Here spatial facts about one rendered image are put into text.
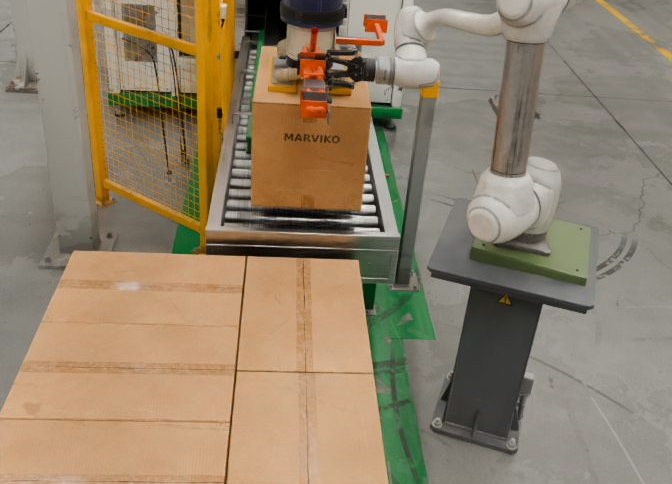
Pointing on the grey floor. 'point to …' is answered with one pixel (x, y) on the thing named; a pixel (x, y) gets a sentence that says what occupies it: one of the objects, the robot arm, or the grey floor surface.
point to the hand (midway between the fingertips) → (313, 66)
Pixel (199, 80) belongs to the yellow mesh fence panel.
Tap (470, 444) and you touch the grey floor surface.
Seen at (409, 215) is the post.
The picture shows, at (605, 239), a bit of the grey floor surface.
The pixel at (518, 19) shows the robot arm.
